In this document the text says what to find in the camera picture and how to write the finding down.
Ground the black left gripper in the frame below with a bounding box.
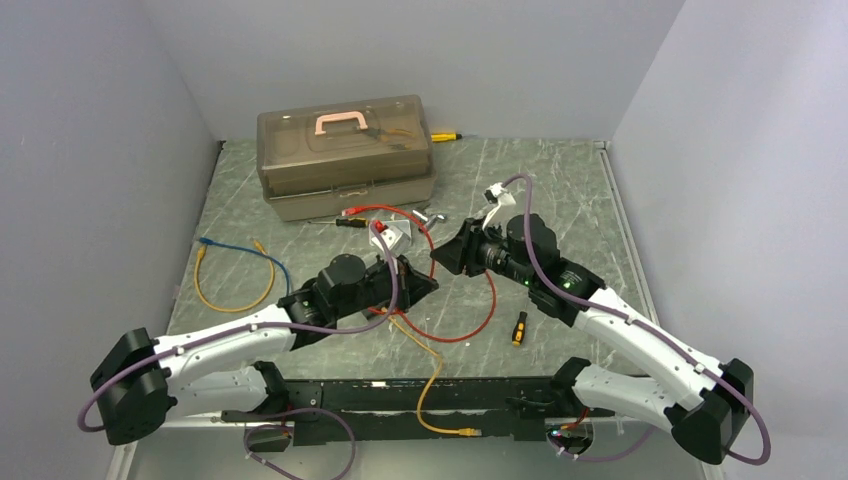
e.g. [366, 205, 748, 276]
[334, 252, 438, 319]

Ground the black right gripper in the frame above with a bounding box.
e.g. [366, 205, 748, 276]
[430, 215, 536, 288]

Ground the long red ethernet cable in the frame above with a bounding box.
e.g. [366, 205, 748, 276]
[340, 203, 498, 344]

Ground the blue ethernet cable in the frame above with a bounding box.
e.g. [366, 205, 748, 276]
[198, 236, 294, 296]

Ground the yellow ethernet cable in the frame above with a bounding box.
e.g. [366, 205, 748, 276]
[386, 316, 482, 439]
[192, 239, 277, 315]

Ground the small white switch box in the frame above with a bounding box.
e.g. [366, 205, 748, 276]
[396, 219, 420, 246]

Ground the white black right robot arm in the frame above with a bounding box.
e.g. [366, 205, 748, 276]
[431, 214, 771, 465]

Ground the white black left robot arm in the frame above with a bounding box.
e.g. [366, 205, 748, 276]
[78, 254, 438, 446]

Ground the chrome socket adapter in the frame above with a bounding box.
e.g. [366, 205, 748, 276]
[411, 209, 447, 233]

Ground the black yellow screwdriver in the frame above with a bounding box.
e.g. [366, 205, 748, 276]
[308, 217, 369, 229]

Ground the black orange stubby screwdriver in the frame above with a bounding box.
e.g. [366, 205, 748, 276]
[511, 311, 528, 346]

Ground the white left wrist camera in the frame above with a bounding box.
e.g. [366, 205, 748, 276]
[369, 220, 412, 256]

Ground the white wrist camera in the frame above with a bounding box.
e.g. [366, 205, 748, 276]
[482, 183, 516, 229]
[369, 220, 412, 256]

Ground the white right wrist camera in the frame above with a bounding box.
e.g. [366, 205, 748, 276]
[482, 183, 516, 229]

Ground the yellow handled screwdriver by wall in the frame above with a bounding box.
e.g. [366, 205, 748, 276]
[430, 132, 463, 143]

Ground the yellow ethernet cable in switch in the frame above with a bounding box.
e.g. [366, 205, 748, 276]
[386, 316, 482, 439]

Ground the brown translucent toolbox pink handle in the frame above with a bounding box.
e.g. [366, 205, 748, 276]
[256, 95, 438, 221]

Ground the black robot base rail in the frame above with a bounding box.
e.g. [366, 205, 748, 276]
[221, 376, 591, 446]

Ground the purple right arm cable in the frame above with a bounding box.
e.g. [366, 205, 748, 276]
[500, 173, 773, 466]

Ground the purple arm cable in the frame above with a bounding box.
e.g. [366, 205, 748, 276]
[76, 228, 402, 480]
[500, 173, 773, 466]

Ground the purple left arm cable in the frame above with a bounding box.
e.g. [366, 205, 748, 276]
[76, 228, 402, 480]

